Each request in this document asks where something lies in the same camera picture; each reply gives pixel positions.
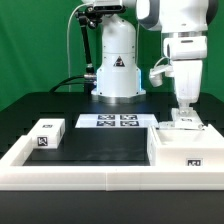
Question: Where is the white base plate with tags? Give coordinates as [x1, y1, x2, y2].
[75, 114, 158, 128]

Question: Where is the white cabinet door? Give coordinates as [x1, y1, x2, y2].
[159, 108, 204, 130]

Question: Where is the white cabinet top block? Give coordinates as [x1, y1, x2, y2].
[28, 118, 65, 149]

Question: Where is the white cabinet body box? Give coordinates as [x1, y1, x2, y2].
[147, 125, 224, 167]

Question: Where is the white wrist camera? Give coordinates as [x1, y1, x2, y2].
[149, 65, 173, 87]

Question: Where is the white U-shaped border frame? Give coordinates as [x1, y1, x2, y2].
[0, 135, 224, 191]

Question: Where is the white cable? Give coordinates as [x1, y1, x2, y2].
[66, 3, 86, 92]

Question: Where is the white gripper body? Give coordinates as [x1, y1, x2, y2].
[163, 36, 207, 104]

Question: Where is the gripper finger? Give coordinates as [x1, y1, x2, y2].
[179, 103, 186, 115]
[185, 103, 193, 114]

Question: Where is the overhead camera bar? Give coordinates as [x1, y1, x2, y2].
[86, 5, 125, 14]

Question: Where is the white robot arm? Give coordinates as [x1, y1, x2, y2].
[82, 0, 218, 114]

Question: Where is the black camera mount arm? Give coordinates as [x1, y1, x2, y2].
[75, 6, 101, 82]

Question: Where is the black cable bundle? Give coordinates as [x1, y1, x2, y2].
[49, 75, 98, 93]

